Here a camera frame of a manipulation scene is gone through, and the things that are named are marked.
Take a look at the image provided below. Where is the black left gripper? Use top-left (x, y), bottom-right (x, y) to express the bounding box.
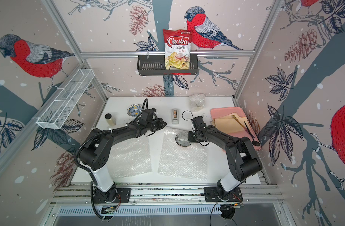
top-left (146, 118), bottom-right (168, 132)

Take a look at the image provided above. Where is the pink floral leaf bowl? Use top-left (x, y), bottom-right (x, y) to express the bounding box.
top-left (175, 131), bottom-right (191, 147)

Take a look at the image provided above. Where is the bubble wrap sheet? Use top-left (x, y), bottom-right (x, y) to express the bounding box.
top-left (157, 127), bottom-right (208, 181)
top-left (107, 137), bottom-right (152, 179)
top-left (189, 94), bottom-right (205, 112)

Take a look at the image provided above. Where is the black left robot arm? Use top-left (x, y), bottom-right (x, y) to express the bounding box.
top-left (74, 118), bottom-right (167, 202)

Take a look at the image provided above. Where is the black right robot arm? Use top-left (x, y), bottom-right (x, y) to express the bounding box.
top-left (188, 125), bottom-right (263, 200)

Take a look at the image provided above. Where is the blue yellow patterned bowl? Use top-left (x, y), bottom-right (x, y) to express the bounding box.
top-left (127, 104), bottom-right (143, 118)

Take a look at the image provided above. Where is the pink plastic tray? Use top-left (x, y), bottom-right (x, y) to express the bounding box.
top-left (210, 107), bottom-right (258, 141)

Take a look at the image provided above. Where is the gold spoon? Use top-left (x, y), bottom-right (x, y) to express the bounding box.
top-left (232, 115), bottom-right (248, 131)

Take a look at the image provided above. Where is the glass jar black lid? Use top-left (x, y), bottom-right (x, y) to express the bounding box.
top-left (104, 113), bottom-right (116, 126)

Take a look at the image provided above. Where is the red cassava chips bag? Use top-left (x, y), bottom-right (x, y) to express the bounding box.
top-left (163, 29), bottom-right (192, 70)

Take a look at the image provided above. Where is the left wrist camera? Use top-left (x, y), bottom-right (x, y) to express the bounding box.
top-left (139, 108), bottom-right (157, 124)

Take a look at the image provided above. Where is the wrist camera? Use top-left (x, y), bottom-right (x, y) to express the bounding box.
top-left (191, 116), bottom-right (206, 131)
top-left (139, 108), bottom-right (157, 124)

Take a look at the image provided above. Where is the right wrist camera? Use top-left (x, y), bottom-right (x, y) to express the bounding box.
top-left (191, 116), bottom-right (206, 131)

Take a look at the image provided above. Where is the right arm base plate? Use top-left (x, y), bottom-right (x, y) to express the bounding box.
top-left (204, 187), bottom-right (243, 202)

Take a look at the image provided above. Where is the black wire wall basket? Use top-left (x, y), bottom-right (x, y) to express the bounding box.
top-left (137, 54), bottom-right (199, 76)

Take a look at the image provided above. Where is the horizontal aluminium frame bar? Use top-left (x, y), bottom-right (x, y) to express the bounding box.
top-left (80, 50), bottom-right (255, 59)

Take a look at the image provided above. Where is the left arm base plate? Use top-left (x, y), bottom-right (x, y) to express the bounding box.
top-left (91, 188), bottom-right (132, 204)

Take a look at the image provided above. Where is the white mesh wall shelf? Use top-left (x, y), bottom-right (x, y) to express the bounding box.
top-left (36, 69), bottom-right (95, 129)

